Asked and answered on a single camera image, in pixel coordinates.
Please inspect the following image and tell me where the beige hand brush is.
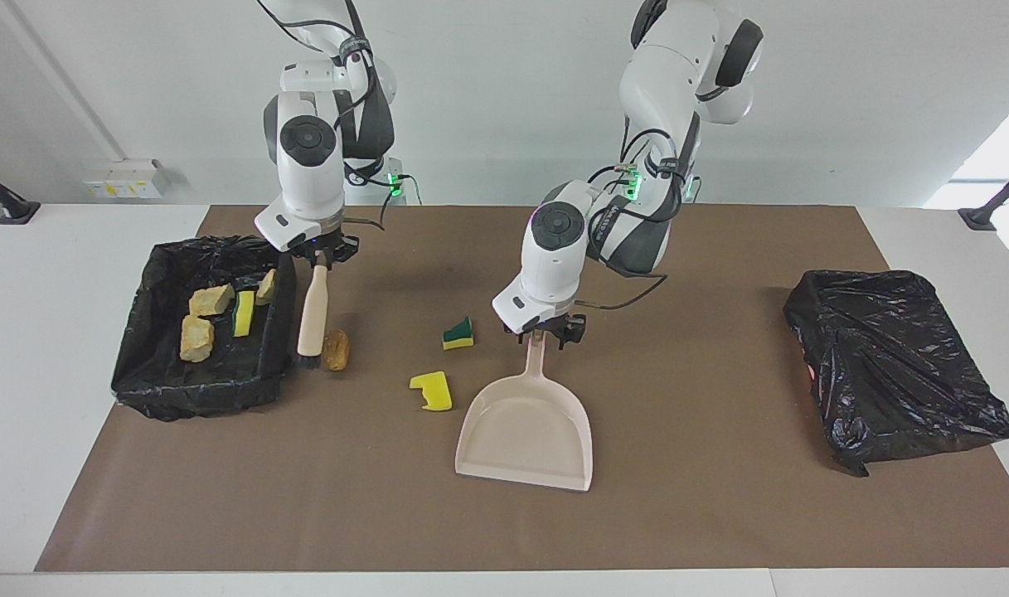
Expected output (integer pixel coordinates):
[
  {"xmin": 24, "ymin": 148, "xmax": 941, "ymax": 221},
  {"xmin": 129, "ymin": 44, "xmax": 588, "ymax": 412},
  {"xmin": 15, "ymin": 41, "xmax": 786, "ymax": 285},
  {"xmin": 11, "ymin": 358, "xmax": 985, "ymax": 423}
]
[{"xmin": 295, "ymin": 261, "xmax": 332, "ymax": 370}]

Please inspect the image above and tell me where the beige plastic dustpan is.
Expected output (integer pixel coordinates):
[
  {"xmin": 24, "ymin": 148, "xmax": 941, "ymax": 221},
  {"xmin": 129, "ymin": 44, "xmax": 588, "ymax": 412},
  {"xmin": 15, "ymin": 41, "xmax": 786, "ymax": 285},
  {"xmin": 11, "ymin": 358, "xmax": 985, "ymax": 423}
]
[{"xmin": 455, "ymin": 330, "xmax": 594, "ymax": 493}]

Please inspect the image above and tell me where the brown fried croquette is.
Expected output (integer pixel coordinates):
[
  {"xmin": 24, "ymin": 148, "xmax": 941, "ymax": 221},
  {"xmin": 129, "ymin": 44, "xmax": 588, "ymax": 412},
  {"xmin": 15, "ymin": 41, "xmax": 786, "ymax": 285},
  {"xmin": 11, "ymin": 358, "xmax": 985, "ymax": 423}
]
[{"xmin": 323, "ymin": 328, "xmax": 351, "ymax": 372}]

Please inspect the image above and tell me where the notched yellow sponge piece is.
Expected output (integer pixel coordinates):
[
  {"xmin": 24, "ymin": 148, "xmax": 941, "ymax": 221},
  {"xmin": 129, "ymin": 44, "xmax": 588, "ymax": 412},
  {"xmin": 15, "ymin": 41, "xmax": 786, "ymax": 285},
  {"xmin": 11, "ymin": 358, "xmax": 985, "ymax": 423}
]
[{"xmin": 410, "ymin": 371, "xmax": 454, "ymax": 412}]

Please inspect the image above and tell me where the striped croissant piece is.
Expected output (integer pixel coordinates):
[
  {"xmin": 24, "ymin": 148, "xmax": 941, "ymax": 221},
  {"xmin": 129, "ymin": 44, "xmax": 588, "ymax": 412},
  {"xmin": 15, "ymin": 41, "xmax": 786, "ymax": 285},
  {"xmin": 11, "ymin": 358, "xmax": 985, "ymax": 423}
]
[{"xmin": 179, "ymin": 314, "xmax": 216, "ymax": 363}]

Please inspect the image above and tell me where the open bin with black bag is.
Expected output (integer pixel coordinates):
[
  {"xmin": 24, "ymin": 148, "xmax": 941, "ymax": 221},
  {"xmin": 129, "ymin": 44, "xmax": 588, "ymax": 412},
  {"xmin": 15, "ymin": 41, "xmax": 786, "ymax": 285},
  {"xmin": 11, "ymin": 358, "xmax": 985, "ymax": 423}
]
[{"xmin": 110, "ymin": 235, "xmax": 298, "ymax": 422}]

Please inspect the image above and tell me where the bin covered by black bag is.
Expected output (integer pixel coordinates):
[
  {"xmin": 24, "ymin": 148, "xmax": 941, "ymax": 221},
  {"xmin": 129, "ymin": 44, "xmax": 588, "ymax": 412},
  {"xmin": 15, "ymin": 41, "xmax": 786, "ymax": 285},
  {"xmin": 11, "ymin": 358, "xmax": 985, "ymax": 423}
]
[{"xmin": 783, "ymin": 269, "xmax": 1009, "ymax": 478}]

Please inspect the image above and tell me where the brown paper table mat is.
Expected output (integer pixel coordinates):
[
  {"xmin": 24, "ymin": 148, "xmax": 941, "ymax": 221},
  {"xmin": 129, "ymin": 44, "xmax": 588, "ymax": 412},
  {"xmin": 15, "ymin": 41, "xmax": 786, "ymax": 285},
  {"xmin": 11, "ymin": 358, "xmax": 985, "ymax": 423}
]
[{"xmin": 34, "ymin": 205, "xmax": 1009, "ymax": 573}]

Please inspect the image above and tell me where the black clamp stand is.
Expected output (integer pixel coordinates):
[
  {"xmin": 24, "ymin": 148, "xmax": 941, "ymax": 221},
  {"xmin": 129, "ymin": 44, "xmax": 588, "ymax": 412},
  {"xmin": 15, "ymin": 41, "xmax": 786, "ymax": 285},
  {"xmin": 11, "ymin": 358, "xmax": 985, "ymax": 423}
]
[
  {"xmin": 958, "ymin": 162, "xmax": 1009, "ymax": 231},
  {"xmin": 0, "ymin": 159, "xmax": 41, "ymax": 226}
]

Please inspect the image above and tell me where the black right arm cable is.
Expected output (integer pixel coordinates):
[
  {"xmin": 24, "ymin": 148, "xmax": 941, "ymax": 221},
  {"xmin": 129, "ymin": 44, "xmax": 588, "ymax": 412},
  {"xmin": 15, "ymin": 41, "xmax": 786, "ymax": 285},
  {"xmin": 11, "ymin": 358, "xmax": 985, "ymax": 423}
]
[{"xmin": 255, "ymin": 0, "xmax": 399, "ymax": 235}]

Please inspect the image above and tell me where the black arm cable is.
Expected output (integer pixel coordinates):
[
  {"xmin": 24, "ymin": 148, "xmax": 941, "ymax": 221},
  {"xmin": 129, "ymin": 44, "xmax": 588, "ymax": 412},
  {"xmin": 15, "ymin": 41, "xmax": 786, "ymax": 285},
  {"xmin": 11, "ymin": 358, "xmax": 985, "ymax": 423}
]
[
  {"xmin": 577, "ymin": 124, "xmax": 704, "ymax": 312},
  {"xmin": 255, "ymin": 0, "xmax": 399, "ymax": 235}
]

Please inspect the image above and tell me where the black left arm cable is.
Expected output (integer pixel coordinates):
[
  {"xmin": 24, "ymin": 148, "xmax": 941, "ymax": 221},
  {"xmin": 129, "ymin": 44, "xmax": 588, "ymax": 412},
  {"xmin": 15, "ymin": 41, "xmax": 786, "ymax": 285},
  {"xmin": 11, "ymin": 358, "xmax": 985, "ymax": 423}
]
[{"xmin": 577, "ymin": 124, "xmax": 704, "ymax": 312}]

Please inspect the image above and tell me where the white wall socket box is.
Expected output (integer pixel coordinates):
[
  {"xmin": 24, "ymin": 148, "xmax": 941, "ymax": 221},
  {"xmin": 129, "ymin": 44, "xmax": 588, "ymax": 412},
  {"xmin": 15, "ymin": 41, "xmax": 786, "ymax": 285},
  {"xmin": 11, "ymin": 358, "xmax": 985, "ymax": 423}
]
[{"xmin": 84, "ymin": 159, "xmax": 170, "ymax": 200}]

